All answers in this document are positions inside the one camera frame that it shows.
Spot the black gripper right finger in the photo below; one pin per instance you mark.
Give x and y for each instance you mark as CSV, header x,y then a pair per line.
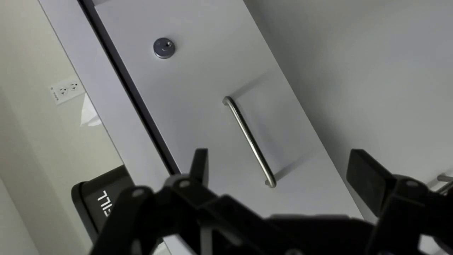
x,y
370,180

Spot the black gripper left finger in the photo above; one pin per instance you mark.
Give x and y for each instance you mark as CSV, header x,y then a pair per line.
x,y
199,170

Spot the white drawer with metal handle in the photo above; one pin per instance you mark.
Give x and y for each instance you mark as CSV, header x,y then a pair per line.
x,y
209,80

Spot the wall power outlet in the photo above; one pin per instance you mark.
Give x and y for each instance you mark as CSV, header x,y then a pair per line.
x,y
66,91

